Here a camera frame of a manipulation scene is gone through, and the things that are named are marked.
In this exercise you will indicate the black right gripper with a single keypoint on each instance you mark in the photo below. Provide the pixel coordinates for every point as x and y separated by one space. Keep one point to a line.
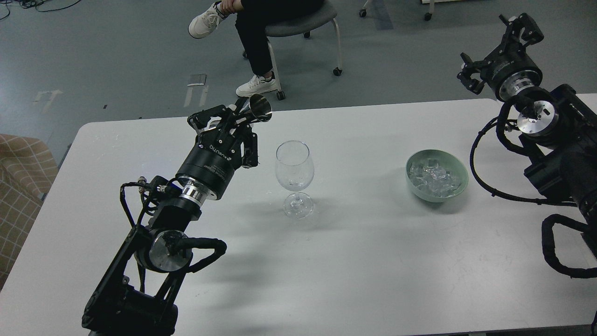
509 62

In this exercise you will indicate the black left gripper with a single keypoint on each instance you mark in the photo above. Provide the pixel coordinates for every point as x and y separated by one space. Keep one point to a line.
218 152

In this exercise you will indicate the steel cocktail jigger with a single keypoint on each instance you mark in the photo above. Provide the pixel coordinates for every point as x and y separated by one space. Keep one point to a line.
253 109

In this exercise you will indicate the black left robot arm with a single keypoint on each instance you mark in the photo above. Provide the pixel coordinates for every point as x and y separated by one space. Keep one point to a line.
136 296

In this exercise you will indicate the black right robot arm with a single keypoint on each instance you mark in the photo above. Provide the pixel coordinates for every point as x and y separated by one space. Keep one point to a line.
555 130

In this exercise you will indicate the clear wine glass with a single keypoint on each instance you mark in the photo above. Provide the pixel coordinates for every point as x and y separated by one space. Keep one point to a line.
295 171

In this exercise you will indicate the pile of ice cubes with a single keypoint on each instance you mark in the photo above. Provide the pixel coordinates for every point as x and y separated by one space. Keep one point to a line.
431 178

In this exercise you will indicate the grey floor socket plate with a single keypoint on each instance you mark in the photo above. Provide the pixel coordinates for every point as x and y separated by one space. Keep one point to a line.
196 80

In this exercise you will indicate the seated person in black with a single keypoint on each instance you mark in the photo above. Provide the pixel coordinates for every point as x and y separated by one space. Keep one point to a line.
252 17

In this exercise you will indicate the grey chair with castors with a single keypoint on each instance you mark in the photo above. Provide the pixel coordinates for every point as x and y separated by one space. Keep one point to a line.
303 26

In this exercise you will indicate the chair castor leg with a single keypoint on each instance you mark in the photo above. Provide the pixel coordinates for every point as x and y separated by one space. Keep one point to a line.
364 10

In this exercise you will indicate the green bowl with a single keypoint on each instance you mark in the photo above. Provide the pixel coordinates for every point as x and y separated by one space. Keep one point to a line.
449 161

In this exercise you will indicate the beige checked sofa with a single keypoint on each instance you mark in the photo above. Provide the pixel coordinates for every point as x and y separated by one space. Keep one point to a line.
27 173

